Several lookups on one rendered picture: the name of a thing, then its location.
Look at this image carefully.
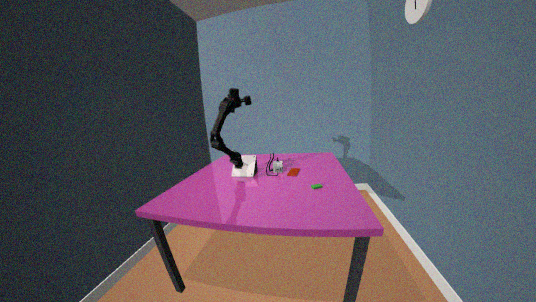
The orange rectangular box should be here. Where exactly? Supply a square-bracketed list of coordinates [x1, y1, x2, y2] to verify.
[287, 168, 300, 176]

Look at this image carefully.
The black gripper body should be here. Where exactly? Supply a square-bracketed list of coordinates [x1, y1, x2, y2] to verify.
[236, 95, 251, 108]

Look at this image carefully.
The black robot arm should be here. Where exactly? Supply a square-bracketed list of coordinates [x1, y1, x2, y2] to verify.
[210, 88, 243, 169]

